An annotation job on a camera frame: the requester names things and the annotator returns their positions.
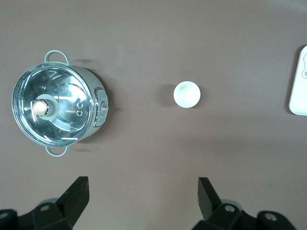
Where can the glass pot lid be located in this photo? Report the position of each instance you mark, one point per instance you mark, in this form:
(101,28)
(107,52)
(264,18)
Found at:
(55,103)

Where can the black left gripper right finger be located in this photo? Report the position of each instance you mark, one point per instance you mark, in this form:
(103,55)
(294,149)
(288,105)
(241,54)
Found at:
(207,198)

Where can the cream bear print tray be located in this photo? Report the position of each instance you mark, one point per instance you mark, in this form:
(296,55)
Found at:
(299,91)

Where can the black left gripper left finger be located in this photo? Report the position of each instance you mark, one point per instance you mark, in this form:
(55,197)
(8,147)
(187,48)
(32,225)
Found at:
(76,198)

